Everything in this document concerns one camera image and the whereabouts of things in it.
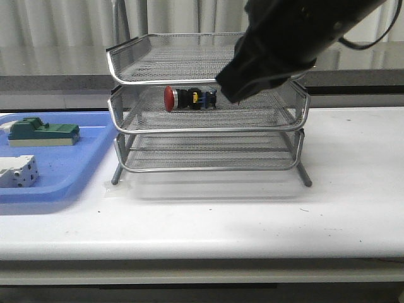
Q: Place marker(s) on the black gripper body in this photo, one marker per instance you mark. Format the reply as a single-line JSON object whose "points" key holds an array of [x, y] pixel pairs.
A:
{"points": [[276, 48]]}

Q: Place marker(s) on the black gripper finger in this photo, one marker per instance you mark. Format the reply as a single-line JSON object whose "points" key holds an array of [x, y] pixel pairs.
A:
{"points": [[227, 78], [251, 82]]}

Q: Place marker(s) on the red emergency stop button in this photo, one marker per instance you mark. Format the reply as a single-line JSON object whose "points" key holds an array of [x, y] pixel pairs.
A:
{"points": [[192, 98]]}

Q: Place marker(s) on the silver mesh tray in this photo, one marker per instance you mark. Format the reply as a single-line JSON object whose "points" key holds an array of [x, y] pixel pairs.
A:
{"points": [[141, 109], [228, 151], [172, 58]]}

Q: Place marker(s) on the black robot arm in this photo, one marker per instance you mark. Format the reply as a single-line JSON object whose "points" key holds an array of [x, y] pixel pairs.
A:
{"points": [[336, 18]]}

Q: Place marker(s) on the silver mesh top tray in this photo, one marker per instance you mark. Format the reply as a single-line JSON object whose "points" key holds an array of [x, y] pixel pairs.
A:
{"points": [[172, 58]]}

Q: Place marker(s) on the silver mesh bottom tray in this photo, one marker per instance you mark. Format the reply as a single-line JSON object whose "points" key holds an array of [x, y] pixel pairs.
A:
{"points": [[228, 151]]}

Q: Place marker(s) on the dark grey back counter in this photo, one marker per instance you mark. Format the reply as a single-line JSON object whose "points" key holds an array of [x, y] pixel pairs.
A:
{"points": [[83, 68]]}

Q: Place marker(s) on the clear tape patch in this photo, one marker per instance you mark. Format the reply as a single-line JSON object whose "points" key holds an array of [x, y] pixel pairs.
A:
{"points": [[122, 189]]}

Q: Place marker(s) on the blue plastic tray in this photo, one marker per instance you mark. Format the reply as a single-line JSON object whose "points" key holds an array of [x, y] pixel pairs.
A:
{"points": [[63, 170]]}

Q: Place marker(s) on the white circuit breaker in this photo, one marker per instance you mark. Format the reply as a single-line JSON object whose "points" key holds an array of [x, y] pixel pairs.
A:
{"points": [[19, 171]]}

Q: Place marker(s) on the white part behind green block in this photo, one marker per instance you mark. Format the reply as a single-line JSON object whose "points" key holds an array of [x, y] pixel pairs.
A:
{"points": [[6, 127]]}

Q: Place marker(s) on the grey metal rack frame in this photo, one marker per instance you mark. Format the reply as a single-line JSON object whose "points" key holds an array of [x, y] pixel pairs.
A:
{"points": [[302, 171]]}

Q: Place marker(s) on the green and beige switch block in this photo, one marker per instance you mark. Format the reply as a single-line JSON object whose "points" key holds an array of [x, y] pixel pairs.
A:
{"points": [[32, 131]]}

